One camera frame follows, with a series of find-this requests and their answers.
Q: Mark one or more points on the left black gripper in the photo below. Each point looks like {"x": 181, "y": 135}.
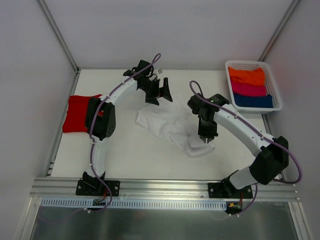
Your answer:
{"x": 157, "y": 90}

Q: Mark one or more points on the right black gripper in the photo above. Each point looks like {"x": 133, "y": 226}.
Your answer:
{"x": 207, "y": 132}

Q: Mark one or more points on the white t shirt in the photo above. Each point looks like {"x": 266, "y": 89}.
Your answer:
{"x": 169, "y": 122}

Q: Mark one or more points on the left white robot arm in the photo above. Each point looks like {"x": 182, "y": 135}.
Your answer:
{"x": 100, "y": 119}

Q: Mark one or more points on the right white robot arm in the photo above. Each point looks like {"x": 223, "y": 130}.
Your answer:
{"x": 270, "y": 153}

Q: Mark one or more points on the pink t shirt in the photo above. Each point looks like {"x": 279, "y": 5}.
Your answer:
{"x": 248, "y": 90}

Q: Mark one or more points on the blue t shirt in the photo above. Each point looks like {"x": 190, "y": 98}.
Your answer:
{"x": 253, "y": 101}

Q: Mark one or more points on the white plastic basket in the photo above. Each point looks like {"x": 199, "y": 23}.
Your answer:
{"x": 270, "y": 85}

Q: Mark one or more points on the orange t shirt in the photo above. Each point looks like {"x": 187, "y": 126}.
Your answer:
{"x": 251, "y": 77}

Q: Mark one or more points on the folded red t shirt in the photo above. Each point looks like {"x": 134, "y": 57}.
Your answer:
{"x": 76, "y": 114}

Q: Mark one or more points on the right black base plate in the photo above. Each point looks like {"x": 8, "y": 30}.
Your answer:
{"x": 222, "y": 190}

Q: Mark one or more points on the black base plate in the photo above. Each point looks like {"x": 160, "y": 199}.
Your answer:
{"x": 222, "y": 190}
{"x": 112, "y": 187}

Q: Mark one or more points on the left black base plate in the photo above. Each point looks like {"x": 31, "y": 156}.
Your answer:
{"x": 112, "y": 187}

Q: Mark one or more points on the aluminium mounting rail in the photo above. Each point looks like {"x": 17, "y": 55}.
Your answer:
{"x": 193, "y": 190}

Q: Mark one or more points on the white slotted cable duct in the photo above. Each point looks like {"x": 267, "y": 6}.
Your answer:
{"x": 92, "y": 203}

